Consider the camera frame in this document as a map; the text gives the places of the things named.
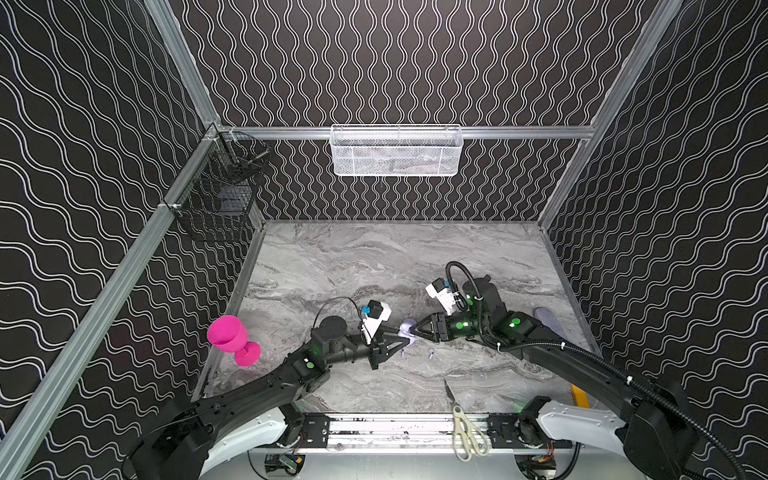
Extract beige handled scissors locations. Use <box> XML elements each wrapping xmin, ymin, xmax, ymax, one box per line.
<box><xmin>443</xmin><ymin>379</ymin><xmax>491</xmax><ymax>462</ymax></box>

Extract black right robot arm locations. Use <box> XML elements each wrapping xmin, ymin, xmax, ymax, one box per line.
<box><xmin>411</xmin><ymin>261</ymin><xmax>747</xmax><ymax>479</ymax></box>

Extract yellow object at table edge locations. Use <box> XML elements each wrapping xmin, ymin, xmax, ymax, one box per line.
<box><xmin>571</xmin><ymin>385</ymin><xmax>590</xmax><ymax>408</ymax></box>

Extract aluminium corner frame post left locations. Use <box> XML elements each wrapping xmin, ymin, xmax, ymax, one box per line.
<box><xmin>145</xmin><ymin>0</ymin><xmax>221</xmax><ymax>126</ymax></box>

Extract aluminium back horizontal bar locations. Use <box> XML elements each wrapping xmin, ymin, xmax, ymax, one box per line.
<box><xmin>220</xmin><ymin>125</ymin><xmax>596</xmax><ymax>141</ymax></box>

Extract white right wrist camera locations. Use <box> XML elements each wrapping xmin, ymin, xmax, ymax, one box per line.
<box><xmin>425</xmin><ymin>278</ymin><xmax>457</xmax><ymax>315</ymax></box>

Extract white wire basket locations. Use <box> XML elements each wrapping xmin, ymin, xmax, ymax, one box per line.
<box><xmin>329</xmin><ymin>132</ymin><xmax>464</xmax><ymax>177</ymax></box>

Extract black wire basket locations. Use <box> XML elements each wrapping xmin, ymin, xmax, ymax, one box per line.
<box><xmin>171</xmin><ymin>130</ymin><xmax>272</xmax><ymax>244</ymax></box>

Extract aluminium left side bar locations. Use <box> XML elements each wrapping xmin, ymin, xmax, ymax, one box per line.
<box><xmin>1</xmin><ymin>124</ymin><xmax>218</xmax><ymax>479</ymax></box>

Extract pink plastic goblet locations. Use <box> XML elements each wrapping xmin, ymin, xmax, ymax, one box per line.
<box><xmin>207</xmin><ymin>315</ymin><xmax>262</xmax><ymax>367</ymax></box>

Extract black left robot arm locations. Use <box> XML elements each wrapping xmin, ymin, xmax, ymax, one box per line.
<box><xmin>120</xmin><ymin>316</ymin><xmax>410</xmax><ymax>479</ymax></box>

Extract aluminium corner frame post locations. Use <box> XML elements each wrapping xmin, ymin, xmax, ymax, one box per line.
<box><xmin>538</xmin><ymin>0</ymin><xmax>683</xmax><ymax>232</ymax></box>
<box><xmin>145</xmin><ymin>0</ymin><xmax>221</xmax><ymax>126</ymax></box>

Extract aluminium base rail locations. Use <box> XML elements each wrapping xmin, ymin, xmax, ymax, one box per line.
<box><xmin>288</xmin><ymin>413</ymin><xmax>572</xmax><ymax>455</ymax></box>

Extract aluminium corner frame post right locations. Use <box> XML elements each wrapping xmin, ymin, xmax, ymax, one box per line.
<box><xmin>538</xmin><ymin>0</ymin><xmax>683</xmax><ymax>232</ymax></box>

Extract purple earbud charging case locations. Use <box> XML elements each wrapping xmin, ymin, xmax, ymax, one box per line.
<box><xmin>398</xmin><ymin>318</ymin><xmax>418</xmax><ymax>345</ymax></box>

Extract grey purple glasses case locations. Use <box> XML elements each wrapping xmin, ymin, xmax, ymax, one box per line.
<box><xmin>533</xmin><ymin>307</ymin><xmax>567</xmax><ymax>339</ymax></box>

